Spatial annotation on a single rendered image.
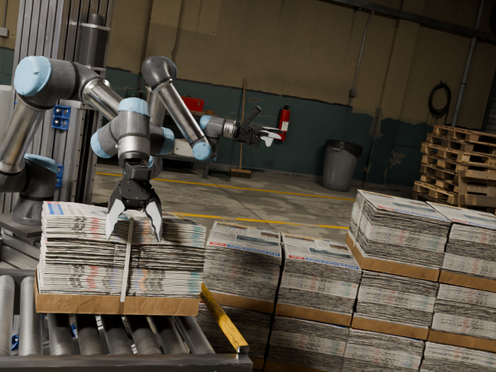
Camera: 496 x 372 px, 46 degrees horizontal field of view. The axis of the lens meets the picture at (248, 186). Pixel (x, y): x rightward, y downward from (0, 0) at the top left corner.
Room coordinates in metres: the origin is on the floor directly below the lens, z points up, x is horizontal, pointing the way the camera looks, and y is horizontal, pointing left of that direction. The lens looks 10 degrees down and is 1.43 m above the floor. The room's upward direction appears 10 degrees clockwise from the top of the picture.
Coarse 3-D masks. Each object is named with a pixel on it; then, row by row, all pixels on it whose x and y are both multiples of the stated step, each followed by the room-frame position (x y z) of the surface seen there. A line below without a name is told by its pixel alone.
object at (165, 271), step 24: (144, 216) 1.43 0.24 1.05; (168, 216) 1.48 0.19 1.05; (144, 240) 1.32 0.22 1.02; (168, 240) 1.36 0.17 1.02; (192, 240) 1.36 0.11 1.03; (144, 264) 1.31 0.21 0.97; (168, 264) 1.34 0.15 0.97; (192, 264) 1.36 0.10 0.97; (144, 288) 1.32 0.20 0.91; (168, 288) 1.34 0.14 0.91; (192, 288) 1.36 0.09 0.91
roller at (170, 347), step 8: (152, 320) 1.43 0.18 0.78; (160, 320) 1.40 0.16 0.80; (168, 320) 1.40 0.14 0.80; (160, 328) 1.37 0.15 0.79; (168, 328) 1.35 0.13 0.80; (160, 336) 1.34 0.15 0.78; (168, 336) 1.32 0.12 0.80; (176, 336) 1.32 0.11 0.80; (168, 344) 1.29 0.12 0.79; (176, 344) 1.28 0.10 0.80; (184, 344) 1.30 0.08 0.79; (168, 352) 1.26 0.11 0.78; (176, 352) 1.24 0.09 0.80; (184, 352) 1.24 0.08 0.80
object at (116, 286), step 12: (120, 216) 1.36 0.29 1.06; (132, 216) 1.39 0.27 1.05; (120, 228) 1.30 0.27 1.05; (120, 240) 1.30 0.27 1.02; (132, 240) 1.31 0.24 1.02; (120, 252) 1.30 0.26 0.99; (132, 252) 1.31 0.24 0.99; (120, 264) 1.30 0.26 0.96; (132, 264) 1.31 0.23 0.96; (120, 276) 1.29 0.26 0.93; (132, 276) 1.31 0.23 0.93; (120, 288) 1.29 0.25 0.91; (132, 288) 1.30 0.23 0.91
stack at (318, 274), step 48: (240, 240) 2.18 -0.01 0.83; (288, 240) 2.31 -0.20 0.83; (240, 288) 2.05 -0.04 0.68; (288, 288) 2.06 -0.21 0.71; (336, 288) 2.07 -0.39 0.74; (384, 288) 2.06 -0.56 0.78; (432, 288) 2.07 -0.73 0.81; (288, 336) 2.05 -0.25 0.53; (336, 336) 2.06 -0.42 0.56; (384, 336) 2.06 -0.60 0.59; (480, 336) 2.07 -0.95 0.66
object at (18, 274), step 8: (0, 272) 1.51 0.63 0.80; (8, 272) 1.52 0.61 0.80; (16, 272) 1.53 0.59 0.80; (24, 272) 1.54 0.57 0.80; (32, 272) 1.55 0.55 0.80; (16, 280) 1.52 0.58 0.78; (16, 288) 1.52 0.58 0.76; (16, 296) 1.52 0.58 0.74; (16, 304) 1.52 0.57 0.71; (16, 312) 1.52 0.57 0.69
